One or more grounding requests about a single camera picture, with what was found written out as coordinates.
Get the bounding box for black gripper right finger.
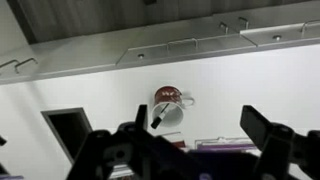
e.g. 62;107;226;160
240;105;272;149

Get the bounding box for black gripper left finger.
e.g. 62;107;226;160
135;104;148;130

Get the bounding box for red white patterned mug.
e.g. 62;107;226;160
151;86;195;129

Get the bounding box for black marker in mug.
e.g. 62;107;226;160
151;104;169;129

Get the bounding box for magazine stack near mug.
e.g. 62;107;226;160
111;131;261;180

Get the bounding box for white base cabinets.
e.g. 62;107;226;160
0;0;320;85

